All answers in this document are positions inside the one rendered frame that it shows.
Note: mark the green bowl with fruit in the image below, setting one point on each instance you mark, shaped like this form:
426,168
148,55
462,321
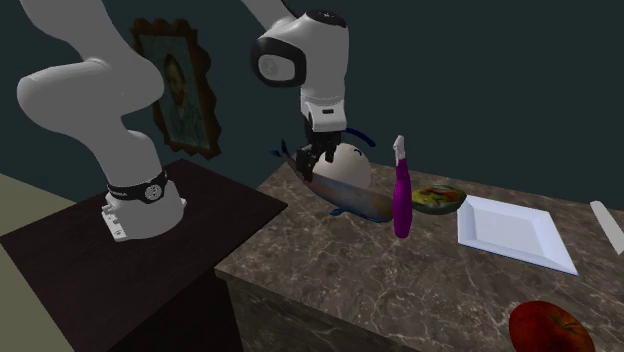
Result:
436,198

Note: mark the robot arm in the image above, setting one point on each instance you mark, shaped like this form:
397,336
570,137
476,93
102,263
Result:
122,161

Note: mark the white square plate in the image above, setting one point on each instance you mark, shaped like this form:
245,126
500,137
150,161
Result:
512,231

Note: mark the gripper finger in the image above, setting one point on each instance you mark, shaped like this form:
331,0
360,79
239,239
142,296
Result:
304,163

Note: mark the blue grey fish figure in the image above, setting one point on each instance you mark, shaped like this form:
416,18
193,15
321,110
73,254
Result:
351,195

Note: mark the red apple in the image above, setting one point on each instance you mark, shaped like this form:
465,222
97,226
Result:
548,329

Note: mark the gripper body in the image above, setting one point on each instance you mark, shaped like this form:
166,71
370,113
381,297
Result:
322,136

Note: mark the purple spray bottle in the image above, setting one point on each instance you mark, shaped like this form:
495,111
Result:
401,200

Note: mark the white flat knife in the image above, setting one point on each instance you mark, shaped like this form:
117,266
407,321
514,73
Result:
609,226

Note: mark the dark robot stand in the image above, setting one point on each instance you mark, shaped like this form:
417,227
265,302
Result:
146,273

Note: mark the framed portrait wall picture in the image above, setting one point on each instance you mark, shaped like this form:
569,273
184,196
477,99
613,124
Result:
181,90

